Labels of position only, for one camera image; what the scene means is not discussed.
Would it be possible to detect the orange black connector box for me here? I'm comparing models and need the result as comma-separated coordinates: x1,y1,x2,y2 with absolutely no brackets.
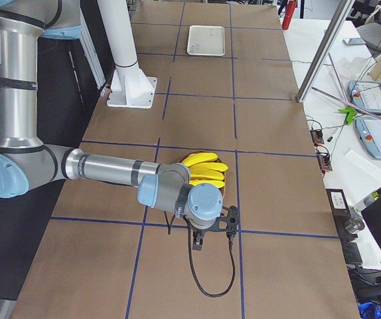
310,129,324,146

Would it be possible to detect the aluminium frame post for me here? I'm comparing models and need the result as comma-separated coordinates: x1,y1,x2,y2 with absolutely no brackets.
296,0,354,103

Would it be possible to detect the near blue teach pendant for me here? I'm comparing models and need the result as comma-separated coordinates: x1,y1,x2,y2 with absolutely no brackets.
354,116,381,160

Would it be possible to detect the black label plate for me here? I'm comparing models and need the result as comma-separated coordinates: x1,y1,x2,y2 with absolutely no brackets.
326,189,350,217

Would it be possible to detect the far blue teach pendant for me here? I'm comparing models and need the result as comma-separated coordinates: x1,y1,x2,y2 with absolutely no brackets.
348,80,381,115

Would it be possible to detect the blue teach pendant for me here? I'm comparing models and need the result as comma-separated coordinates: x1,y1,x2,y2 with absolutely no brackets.
354,116,381,160
348,80,381,115

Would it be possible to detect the brown wicker basket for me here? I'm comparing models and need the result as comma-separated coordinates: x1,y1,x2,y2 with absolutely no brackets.
180,157,226,195

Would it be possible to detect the white rectangular bear tray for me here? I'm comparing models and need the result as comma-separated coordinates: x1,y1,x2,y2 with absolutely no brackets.
187,25,226,56

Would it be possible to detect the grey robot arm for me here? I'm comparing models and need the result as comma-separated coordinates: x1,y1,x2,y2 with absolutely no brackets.
0,1,225,247

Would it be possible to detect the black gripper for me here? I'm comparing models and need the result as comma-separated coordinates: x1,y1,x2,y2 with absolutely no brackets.
190,225,209,251

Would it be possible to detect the long metal grabber tool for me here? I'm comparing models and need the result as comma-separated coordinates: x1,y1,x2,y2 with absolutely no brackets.
311,86,381,128

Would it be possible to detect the red fire extinguisher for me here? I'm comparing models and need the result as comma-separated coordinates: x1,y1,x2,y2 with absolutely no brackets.
281,0,298,31

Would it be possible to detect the white paper slip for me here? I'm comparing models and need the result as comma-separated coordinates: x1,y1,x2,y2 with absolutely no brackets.
344,150,381,181

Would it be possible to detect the white pedestal column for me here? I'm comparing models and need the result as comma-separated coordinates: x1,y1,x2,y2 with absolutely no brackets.
98,0,157,109

